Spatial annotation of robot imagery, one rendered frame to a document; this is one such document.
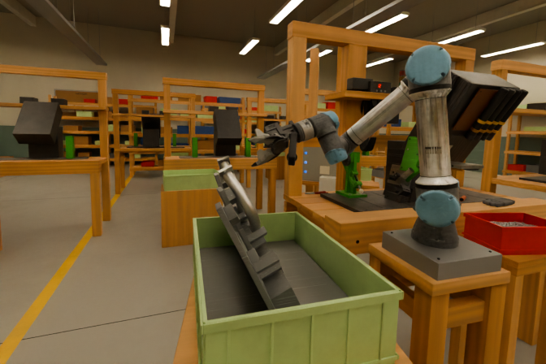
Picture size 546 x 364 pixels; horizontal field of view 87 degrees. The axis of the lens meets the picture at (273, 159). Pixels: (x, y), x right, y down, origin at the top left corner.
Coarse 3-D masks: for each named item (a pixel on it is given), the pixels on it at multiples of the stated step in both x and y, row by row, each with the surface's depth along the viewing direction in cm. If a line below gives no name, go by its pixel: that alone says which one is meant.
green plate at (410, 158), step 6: (414, 138) 169; (408, 144) 172; (414, 144) 168; (408, 150) 171; (414, 150) 167; (408, 156) 170; (414, 156) 166; (402, 162) 173; (408, 162) 169; (414, 162) 164; (402, 168) 172
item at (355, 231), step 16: (464, 208) 154; (480, 208) 155; (496, 208) 155; (512, 208) 158; (528, 208) 163; (544, 208) 168; (336, 224) 126; (352, 224) 126; (368, 224) 128; (384, 224) 131; (400, 224) 134; (464, 224) 148; (336, 240) 127; (352, 240) 126; (368, 240) 129
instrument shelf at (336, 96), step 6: (348, 90) 173; (330, 96) 189; (336, 96) 181; (342, 96) 175; (348, 96) 174; (354, 96) 175; (360, 96) 176; (366, 96) 178; (372, 96) 179; (378, 96) 180; (384, 96) 182; (414, 102) 198
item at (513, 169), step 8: (512, 120) 860; (520, 120) 873; (520, 128) 877; (528, 128) 822; (536, 128) 803; (544, 128) 785; (504, 152) 872; (512, 152) 852; (520, 152) 832; (528, 152) 818; (536, 152) 800; (504, 168) 877; (512, 168) 859; (520, 168) 839; (528, 168) 823; (536, 168) 805
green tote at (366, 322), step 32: (288, 224) 118; (320, 256) 96; (352, 256) 78; (352, 288) 78; (384, 288) 65; (224, 320) 50; (256, 320) 52; (288, 320) 54; (320, 320) 56; (352, 320) 58; (384, 320) 61; (224, 352) 51; (256, 352) 53; (288, 352) 55; (320, 352) 57; (352, 352) 59; (384, 352) 61
